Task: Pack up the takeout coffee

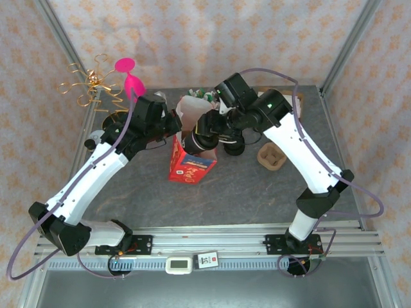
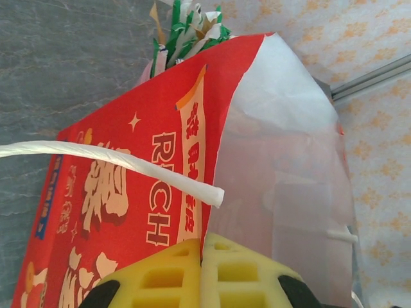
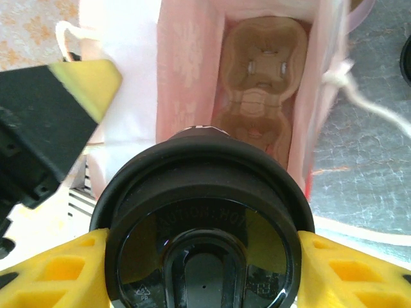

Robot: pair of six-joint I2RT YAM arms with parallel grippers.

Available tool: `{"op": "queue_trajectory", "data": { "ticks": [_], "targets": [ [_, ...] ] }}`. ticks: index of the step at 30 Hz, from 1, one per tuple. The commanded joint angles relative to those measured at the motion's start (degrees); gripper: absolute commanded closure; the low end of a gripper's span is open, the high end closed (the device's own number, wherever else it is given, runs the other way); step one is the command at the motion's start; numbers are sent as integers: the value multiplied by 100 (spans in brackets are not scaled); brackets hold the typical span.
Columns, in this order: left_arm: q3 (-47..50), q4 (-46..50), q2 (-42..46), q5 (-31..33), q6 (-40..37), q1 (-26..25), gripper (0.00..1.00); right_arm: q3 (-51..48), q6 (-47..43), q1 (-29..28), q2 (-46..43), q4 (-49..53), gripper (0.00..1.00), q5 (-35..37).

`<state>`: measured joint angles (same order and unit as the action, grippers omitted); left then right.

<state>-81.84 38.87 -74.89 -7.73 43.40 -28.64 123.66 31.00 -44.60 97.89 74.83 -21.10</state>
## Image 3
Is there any pink plate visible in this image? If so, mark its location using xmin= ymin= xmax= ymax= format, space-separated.
xmin=348 ymin=0 xmax=376 ymax=31

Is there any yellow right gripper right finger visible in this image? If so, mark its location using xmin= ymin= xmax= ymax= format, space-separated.
xmin=297 ymin=230 xmax=411 ymax=308

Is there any brown pulp cup carrier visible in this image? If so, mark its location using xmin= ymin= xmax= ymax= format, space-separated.
xmin=213 ymin=14 xmax=309 ymax=167

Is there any black lidded coffee cup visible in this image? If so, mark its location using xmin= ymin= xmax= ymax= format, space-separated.
xmin=89 ymin=123 xmax=315 ymax=308
xmin=399 ymin=38 xmax=411 ymax=87

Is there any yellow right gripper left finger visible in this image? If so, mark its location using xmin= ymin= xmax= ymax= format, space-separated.
xmin=0 ymin=228 xmax=112 ymax=308

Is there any red paper takeout bag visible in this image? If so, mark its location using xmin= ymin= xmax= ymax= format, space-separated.
xmin=56 ymin=0 xmax=411 ymax=246

